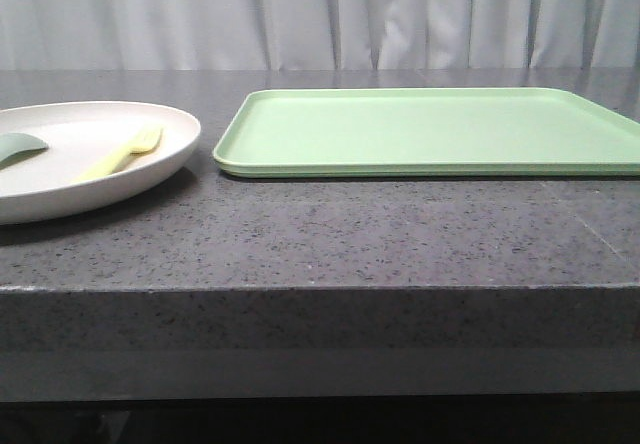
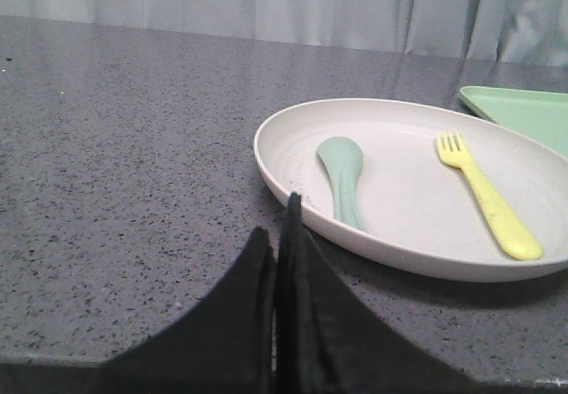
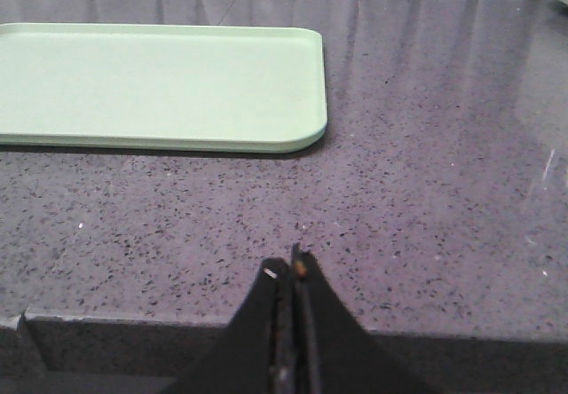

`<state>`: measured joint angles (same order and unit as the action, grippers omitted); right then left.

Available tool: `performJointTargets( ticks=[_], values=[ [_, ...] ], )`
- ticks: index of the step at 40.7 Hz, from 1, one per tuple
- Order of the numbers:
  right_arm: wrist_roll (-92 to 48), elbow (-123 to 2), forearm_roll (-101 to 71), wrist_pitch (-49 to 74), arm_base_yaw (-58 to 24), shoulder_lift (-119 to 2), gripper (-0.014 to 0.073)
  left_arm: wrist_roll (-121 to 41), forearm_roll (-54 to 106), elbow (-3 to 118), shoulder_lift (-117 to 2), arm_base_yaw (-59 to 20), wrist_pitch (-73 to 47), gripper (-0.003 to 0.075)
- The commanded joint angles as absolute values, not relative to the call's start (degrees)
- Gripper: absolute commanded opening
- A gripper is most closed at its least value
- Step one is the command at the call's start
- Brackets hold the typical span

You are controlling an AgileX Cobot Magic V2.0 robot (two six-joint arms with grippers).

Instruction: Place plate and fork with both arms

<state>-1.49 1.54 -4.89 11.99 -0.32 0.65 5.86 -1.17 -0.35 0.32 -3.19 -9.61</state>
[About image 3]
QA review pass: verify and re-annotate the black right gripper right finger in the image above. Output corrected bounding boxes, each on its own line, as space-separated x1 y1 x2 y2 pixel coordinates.
291 244 438 393

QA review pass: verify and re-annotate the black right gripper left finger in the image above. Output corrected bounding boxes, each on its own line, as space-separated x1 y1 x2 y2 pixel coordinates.
171 258 294 393

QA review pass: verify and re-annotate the light green plastic tray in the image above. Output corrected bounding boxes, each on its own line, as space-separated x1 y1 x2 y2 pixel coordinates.
1 23 327 154

